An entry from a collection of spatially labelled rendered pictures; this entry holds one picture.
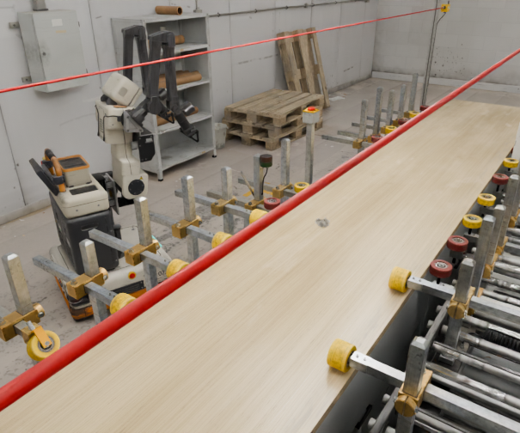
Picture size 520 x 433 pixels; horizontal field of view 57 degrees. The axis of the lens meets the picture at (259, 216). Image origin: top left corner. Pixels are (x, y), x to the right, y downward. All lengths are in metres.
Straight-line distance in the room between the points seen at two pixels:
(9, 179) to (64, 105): 0.82
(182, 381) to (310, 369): 0.36
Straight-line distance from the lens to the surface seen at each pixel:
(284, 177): 2.58
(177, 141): 5.73
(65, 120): 4.77
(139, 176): 3.03
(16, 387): 0.22
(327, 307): 1.63
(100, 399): 1.40
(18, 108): 4.52
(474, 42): 9.75
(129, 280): 3.08
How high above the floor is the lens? 1.89
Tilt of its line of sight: 27 degrees down
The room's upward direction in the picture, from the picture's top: 1 degrees counter-clockwise
